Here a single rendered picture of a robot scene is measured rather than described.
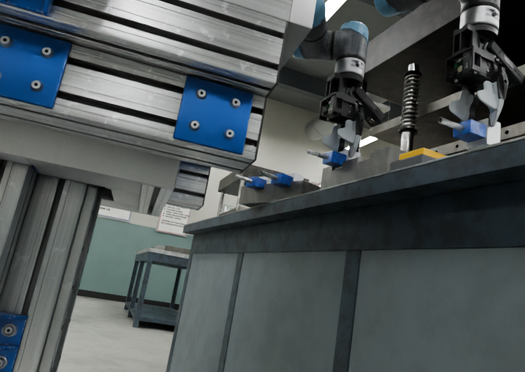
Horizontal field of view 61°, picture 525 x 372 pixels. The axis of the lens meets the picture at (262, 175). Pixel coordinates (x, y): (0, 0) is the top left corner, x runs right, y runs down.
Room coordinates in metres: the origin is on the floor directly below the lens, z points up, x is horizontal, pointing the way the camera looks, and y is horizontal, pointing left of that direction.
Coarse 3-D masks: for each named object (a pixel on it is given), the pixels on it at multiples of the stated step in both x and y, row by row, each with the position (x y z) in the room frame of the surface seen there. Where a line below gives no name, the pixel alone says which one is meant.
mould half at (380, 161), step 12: (372, 156) 0.91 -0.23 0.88; (384, 156) 0.87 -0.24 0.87; (396, 156) 0.87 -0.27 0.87; (324, 168) 1.10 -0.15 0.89; (348, 168) 0.99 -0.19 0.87; (360, 168) 0.95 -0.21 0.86; (372, 168) 0.91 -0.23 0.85; (384, 168) 0.87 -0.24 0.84; (324, 180) 1.09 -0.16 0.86; (336, 180) 1.04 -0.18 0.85; (348, 180) 0.99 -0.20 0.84
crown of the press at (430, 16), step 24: (432, 0) 1.79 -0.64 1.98; (456, 0) 1.65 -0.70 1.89; (504, 0) 1.49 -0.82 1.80; (408, 24) 1.93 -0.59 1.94; (432, 24) 1.77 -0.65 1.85; (456, 24) 1.69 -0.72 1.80; (504, 24) 1.63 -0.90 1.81; (384, 48) 2.09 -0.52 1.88; (408, 48) 1.93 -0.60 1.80; (432, 48) 1.90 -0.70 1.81; (504, 48) 1.80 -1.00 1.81; (384, 72) 2.19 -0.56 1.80; (432, 72) 2.11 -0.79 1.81; (384, 96) 2.47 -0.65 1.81; (432, 96) 2.37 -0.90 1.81
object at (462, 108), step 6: (462, 96) 0.84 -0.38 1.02; (468, 96) 0.84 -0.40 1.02; (474, 96) 0.83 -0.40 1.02; (450, 102) 0.83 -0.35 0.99; (456, 102) 0.84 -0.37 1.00; (462, 102) 0.84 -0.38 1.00; (468, 102) 0.84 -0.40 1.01; (474, 102) 0.84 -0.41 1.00; (450, 108) 0.84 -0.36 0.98; (456, 108) 0.84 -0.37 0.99; (462, 108) 0.84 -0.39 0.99; (468, 108) 0.84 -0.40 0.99; (474, 108) 0.84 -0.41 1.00; (456, 114) 0.84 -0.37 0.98; (462, 114) 0.85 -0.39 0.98; (468, 114) 0.84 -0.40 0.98; (474, 114) 0.85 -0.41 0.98; (462, 120) 0.85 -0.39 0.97
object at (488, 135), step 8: (440, 120) 0.79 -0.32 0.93; (448, 120) 0.78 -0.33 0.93; (472, 120) 0.78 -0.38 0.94; (480, 120) 0.81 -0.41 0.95; (488, 120) 0.80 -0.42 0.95; (456, 128) 0.80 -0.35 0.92; (464, 128) 0.80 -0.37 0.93; (472, 128) 0.79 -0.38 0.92; (480, 128) 0.79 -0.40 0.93; (488, 128) 0.80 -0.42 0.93; (496, 128) 0.80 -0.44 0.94; (456, 136) 0.82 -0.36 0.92; (464, 136) 0.81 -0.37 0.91; (472, 136) 0.80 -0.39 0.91; (480, 136) 0.80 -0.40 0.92; (488, 136) 0.80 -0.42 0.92; (496, 136) 0.80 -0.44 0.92; (472, 144) 0.83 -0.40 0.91; (480, 144) 0.81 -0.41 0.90; (488, 144) 0.80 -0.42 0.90
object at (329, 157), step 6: (348, 150) 1.02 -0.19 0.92; (318, 156) 1.02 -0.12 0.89; (324, 156) 1.02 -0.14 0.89; (330, 156) 1.01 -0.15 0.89; (336, 156) 1.01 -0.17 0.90; (342, 156) 1.02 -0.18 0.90; (348, 156) 1.02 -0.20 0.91; (354, 156) 1.03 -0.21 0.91; (324, 162) 1.04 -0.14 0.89; (330, 162) 1.01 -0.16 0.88; (336, 162) 1.01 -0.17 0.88; (342, 162) 1.02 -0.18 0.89; (336, 168) 1.06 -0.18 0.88
